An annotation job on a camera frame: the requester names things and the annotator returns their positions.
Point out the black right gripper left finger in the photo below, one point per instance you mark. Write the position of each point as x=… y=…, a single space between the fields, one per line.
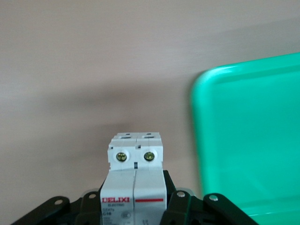
x=77 y=211

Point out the white circuit breaker red switch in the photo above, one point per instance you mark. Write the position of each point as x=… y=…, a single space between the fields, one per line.
x=133 y=185

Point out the brown table mat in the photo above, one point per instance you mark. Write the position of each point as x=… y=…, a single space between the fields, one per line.
x=70 y=70

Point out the green plastic tray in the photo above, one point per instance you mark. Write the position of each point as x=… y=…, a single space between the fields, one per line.
x=248 y=140

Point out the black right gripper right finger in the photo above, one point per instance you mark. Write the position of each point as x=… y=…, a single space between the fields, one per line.
x=199 y=211

